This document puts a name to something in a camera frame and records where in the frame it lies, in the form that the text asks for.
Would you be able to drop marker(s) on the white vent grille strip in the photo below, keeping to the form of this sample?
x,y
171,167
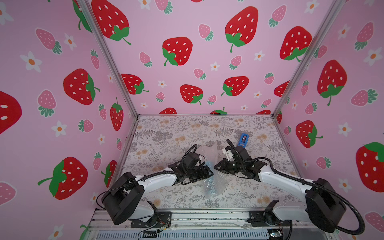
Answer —
x,y
185,235

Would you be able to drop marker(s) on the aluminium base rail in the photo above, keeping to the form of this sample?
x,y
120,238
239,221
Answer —
x,y
212,219

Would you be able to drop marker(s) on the blue plastic wine glass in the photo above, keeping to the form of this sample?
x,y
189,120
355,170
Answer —
x,y
209,184

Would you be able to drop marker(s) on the clear bubble wrap sheet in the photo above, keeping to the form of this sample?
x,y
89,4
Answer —
x,y
217,182

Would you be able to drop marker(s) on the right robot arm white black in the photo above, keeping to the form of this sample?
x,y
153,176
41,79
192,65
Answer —
x,y
319,203

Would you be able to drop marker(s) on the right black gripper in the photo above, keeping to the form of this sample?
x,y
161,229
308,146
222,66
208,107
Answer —
x,y
229,166

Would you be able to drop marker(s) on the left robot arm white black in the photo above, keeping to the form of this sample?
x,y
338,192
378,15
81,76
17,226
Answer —
x,y
123,200

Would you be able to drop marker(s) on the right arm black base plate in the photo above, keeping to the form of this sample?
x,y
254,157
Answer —
x,y
266,217

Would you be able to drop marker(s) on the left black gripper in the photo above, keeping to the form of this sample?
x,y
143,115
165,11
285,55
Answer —
x,y
201,175

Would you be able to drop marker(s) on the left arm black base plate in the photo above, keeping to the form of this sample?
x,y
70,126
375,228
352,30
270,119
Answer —
x,y
158,220

